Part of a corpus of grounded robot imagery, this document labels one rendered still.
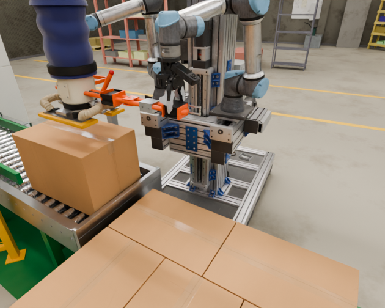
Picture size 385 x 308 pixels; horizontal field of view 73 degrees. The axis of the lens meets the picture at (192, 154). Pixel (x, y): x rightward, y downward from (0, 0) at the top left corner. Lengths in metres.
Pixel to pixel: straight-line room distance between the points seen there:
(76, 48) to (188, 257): 1.10
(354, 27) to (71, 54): 13.22
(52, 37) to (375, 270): 2.37
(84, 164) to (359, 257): 1.97
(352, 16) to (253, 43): 12.71
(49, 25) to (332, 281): 1.64
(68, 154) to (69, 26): 0.59
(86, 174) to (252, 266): 0.93
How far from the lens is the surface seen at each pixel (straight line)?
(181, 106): 1.07
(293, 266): 1.38
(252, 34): 1.39
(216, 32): 1.74
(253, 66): 1.44
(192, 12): 1.25
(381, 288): 2.25
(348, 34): 13.97
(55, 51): 1.38
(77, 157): 1.41
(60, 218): 1.62
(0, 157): 2.64
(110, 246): 1.45
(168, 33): 1.01
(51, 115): 1.52
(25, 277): 2.26
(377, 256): 2.44
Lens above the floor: 1.59
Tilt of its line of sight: 29 degrees down
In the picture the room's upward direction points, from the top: 1 degrees counter-clockwise
